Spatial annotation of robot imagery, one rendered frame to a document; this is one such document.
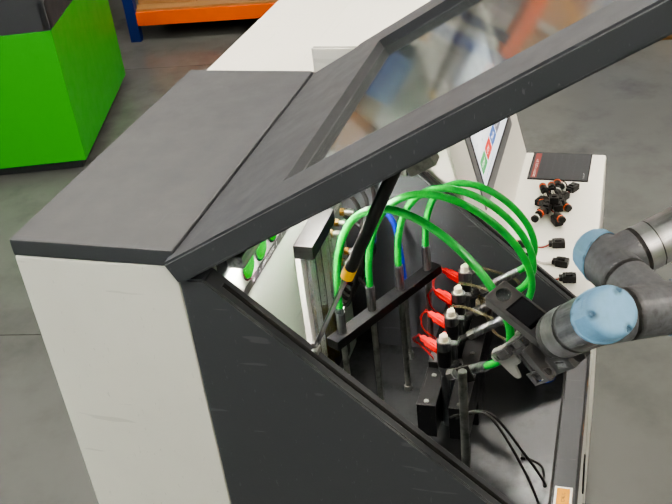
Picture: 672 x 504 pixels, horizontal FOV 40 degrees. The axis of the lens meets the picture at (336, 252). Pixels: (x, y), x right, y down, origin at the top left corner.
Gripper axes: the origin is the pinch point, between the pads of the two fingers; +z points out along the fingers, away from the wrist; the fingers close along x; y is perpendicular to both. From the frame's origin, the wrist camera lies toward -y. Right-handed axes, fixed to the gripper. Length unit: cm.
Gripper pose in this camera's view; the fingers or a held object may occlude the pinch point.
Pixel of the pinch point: (500, 346)
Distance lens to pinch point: 158.2
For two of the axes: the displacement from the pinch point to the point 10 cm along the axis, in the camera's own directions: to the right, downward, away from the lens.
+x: 7.5, -5.7, 3.4
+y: 6.3, 7.7, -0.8
